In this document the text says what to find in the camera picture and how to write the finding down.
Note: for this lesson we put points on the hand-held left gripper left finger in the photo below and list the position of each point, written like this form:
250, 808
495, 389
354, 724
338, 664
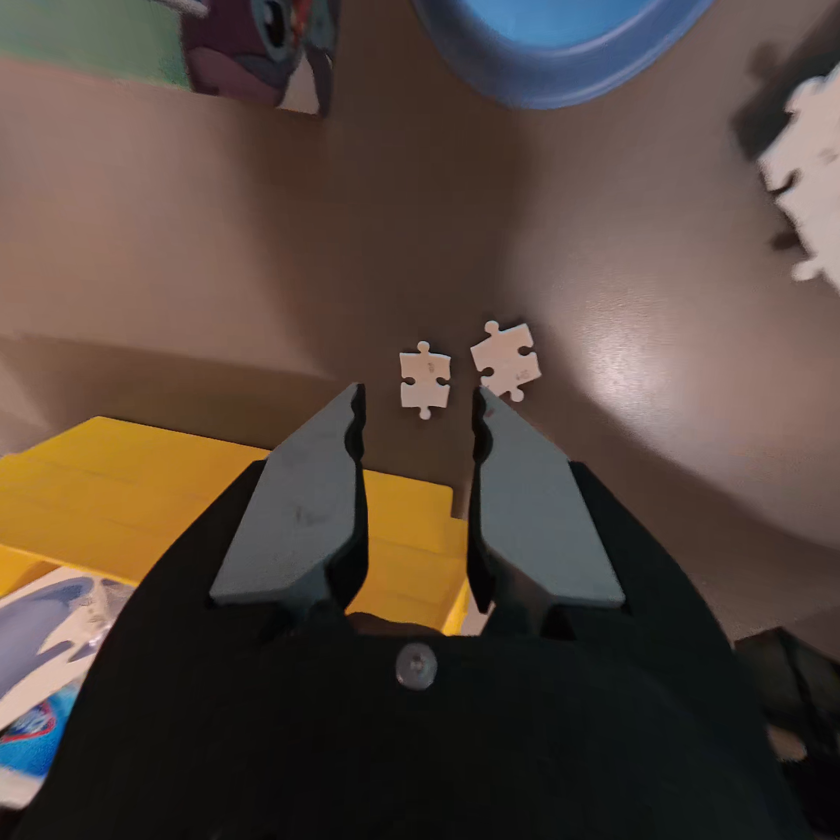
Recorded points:
295, 525

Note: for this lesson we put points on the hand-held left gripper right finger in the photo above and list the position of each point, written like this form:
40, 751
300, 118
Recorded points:
544, 525

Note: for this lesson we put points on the assembled white puzzle pieces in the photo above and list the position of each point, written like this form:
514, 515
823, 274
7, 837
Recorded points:
814, 164

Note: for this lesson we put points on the white puzzle piece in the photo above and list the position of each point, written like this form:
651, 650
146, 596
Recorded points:
508, 358
425, 384

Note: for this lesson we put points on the cartoon print puzzle box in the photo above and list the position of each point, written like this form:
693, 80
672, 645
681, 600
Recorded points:
249, 52

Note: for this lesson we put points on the printed plastic bag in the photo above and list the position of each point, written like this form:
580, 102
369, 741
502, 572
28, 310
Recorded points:
39, 630

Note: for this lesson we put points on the blue round plastic stand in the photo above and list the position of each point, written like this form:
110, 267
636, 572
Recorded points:
558, 46

